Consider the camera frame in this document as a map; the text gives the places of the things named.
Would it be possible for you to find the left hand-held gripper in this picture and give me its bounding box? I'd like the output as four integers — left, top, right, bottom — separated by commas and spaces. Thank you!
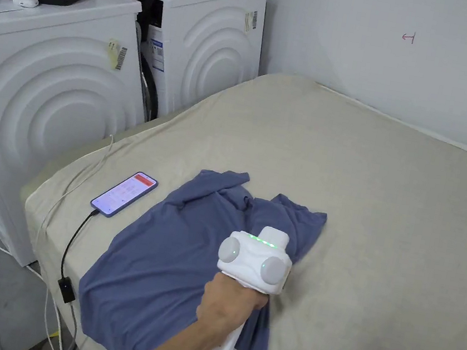
201, 218, 299, 350

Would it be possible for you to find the dark blue shirt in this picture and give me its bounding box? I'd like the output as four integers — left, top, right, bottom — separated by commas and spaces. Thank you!
66, 146, 334, 350

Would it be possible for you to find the person's left forearm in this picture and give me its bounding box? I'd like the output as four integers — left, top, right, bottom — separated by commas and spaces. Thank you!
117, 300, 232, 350

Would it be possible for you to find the person's left hand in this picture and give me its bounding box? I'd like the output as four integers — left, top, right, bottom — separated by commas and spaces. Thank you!
191, 269, 274, 350

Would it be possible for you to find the bed with beige sheet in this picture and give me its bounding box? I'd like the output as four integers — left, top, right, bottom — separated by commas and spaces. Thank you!
0, 31, 467, 350

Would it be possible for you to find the smartphone with lit screen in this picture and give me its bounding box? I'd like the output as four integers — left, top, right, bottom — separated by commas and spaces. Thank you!
88, 164, 161, 226

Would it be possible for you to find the white washing machine with clothes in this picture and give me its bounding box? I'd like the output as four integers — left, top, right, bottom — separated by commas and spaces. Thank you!
66, 0, 273, 139

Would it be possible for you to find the white washing machine with bag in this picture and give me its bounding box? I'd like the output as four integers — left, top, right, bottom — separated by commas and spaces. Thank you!
0, 0, 166, 284

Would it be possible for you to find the black cable with adapter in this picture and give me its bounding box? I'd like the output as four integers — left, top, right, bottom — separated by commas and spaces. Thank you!
44, 204, 104, 350

